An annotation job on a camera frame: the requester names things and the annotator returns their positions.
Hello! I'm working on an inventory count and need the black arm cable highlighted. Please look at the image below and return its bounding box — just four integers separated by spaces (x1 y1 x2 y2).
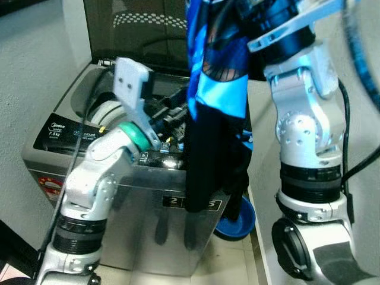
37 67 115 263
337 79 380 224

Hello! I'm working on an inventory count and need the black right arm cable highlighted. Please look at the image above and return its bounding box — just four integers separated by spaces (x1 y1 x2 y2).
337 79 380 224

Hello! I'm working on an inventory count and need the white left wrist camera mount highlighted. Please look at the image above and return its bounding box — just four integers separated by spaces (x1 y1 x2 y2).
113 57 162 150

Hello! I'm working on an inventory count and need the silver top-load washing machine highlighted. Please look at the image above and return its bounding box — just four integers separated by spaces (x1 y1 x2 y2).
22 56 253 278

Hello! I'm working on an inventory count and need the dark tinted washer lid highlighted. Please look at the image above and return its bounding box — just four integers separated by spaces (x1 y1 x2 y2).
83 0 197 75

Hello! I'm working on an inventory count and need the blue plastic basin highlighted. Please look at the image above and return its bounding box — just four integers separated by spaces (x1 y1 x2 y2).
215 195 257 240

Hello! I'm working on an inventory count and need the blue-black braided cable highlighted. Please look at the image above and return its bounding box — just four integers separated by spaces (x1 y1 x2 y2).
341 0 380 112

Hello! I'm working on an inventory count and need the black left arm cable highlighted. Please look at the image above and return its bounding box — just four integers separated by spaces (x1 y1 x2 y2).
37 67 115 263

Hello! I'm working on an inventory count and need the blue and black patterned garment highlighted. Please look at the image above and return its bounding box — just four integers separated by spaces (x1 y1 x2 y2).
184 0 256 214

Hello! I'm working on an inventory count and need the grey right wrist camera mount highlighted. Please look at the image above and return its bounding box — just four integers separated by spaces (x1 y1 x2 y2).
247 0 346 53

